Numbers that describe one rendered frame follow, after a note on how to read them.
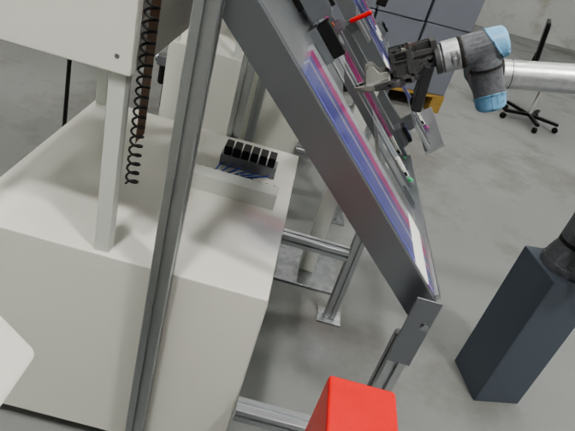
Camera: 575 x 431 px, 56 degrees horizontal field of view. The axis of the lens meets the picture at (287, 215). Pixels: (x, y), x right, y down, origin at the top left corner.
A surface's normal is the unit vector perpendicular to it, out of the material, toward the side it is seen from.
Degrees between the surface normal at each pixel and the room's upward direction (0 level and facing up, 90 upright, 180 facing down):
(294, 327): 0
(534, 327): 90
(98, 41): 90
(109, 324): 90
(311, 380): 0
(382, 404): 0
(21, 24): 90
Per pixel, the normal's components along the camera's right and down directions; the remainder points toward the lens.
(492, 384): 0.12, 0.56
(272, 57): -0.11, 0.51
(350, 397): 0.26, -0.81
